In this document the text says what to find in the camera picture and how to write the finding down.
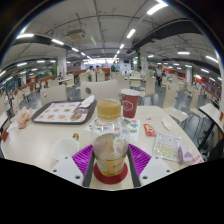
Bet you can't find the brown food tray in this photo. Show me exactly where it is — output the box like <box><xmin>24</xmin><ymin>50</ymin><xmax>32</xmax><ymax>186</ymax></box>
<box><xmin>31</xmin><ymin>99</ymin><xmax>98</xmax><ymax>125</ymax></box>

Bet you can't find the small purple packet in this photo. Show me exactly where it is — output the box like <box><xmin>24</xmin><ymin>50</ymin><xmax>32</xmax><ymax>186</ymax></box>
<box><xmin>178</xmin><ymin>145</ymin><xmax>194</xmax><ymax>164</ymax></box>

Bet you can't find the colourful printed flyer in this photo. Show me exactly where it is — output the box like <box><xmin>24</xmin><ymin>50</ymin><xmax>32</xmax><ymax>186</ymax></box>
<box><xmin>83</xmin><ymin>116</ymin><xmax>141</xmax><ymax>144</ymax></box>

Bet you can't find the group of beige chairs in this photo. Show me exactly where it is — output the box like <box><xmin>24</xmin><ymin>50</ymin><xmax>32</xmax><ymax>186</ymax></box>
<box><xmin>13</xmin><ymin>71</ymin><xmax>214</xmax><ymax>111</ymax></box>

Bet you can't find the small white wrapper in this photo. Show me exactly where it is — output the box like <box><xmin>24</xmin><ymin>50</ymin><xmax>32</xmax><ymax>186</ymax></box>
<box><xmin>160</xmin><ymin>117</ymin><xmax>173</xmax><ymax>132</ymax></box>

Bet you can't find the clear plastic bag with food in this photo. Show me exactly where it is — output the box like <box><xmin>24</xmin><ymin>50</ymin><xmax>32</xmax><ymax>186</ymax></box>
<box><xmin>6</xmin><ymin>106</ymin><xmax>34</xmax><ymax>133</ymax></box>

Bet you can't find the tall red paper cup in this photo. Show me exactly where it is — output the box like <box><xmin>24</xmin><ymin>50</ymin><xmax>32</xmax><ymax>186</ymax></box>
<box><xmin>120</xmin><ymin>88</ymin><xmax>141</xmax><ymax>119</ymax></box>

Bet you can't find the clear printed plastic packet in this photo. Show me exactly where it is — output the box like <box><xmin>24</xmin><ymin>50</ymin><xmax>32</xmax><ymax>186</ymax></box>
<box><xmin>152</xmin><ymin>132</ymin><xmax>183</xmax><ymax>163</ymax></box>

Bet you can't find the small red box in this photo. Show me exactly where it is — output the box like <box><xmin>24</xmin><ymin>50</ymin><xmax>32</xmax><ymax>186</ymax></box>
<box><xmin>0</xmin><ymin>129</ymin><xmax>9</xmax><ymax>142</ymax></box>

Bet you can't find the person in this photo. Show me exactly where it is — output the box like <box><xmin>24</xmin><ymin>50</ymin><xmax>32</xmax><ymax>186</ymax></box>
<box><xmin>85</xmin><ymin>65</ymin><xmax>95</xmax><ymax>79</ymax></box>
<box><xmin>153</xmin><ymin>69</ymin><xmax>164</xmax><ymax>87</ymax></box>

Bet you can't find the beige cafeteria chair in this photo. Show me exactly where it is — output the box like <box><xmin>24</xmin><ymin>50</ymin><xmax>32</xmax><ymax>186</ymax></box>
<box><xmin>79</xmin><ymin>79</ymin><xmax>119</xmax><ymax>101</ymax></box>
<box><xmin>162</xmin><ymin>83</ymin><xmax>190</xmax><ymax>124</ymax></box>
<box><xmin>39</xmin><ymin>84</ymin><xmax>68</xmax><ymax>106</ymax></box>

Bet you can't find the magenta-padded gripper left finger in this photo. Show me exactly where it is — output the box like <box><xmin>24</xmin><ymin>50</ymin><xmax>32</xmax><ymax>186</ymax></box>
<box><xmin>49</xmin><ymin>143</ymin><xmax>97</xmax><ymax>188</ymax></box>

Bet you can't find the ceiling air conditioner unit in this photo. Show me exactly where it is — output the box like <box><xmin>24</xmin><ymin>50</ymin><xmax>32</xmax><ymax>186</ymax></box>
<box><xmin>66</xmin><ymin>28</ymin><xmax>87</xmax><ymax>41</ymax></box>

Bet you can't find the flat round red coaster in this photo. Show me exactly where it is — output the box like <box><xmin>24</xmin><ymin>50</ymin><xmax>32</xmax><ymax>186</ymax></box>
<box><xmin>93</xmin><ymin>162</ymin><xmax>129</xmax><ymax>185</ymax></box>

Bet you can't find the white red-patterned paper cup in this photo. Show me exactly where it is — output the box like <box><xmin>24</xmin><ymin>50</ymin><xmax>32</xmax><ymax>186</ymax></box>
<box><xmin>50</xmin><ymin>137</ymin><xmax>81</xmax><ymax>162</ymax></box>

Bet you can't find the crumpled white napkin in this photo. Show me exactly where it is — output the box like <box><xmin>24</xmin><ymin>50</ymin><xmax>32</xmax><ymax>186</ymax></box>
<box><xmin>78</xmin><ymin>94</ymin><xmax>96</xmax><ymax>109</ymax></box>

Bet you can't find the red sauce packet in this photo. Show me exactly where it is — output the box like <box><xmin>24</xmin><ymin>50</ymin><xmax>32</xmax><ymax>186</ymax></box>
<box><xmin>143</xmin><ymin>123</ymin><xmax>157</xmax><ymax>137</ymax></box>

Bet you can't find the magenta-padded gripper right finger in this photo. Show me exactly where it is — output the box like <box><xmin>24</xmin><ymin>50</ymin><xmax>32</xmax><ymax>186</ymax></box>
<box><xmin>126</xmin><ymin>143</ymin><xmax>175</xmax><ymax>188</ymax></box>

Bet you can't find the white sign with red print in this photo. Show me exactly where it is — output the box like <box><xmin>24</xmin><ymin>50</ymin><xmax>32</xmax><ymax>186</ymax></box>
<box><xmin>190</xmin><ymin>153</ymin><xmax>204</xmax><ymax>165</ymax></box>

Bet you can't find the clear bottle with yellow drink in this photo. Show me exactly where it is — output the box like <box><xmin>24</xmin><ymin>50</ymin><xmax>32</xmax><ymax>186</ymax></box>
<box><xmin>89</xmin><ymin>98</ymin><xmax>131</xmax><ymax>178</ymax></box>

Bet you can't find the white cafeteria table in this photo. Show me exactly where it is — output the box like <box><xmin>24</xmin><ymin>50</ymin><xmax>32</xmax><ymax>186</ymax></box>
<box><xmin>198</xmin><ymin>102</ymin><xmax>224</xmax><ymax>151</ymax></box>

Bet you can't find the group of ceiling lights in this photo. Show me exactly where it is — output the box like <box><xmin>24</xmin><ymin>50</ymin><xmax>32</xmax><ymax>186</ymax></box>
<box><xmin>0</xmin><ymin>1</ymin><xmax>221</xmax><ymax>83</ymax></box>

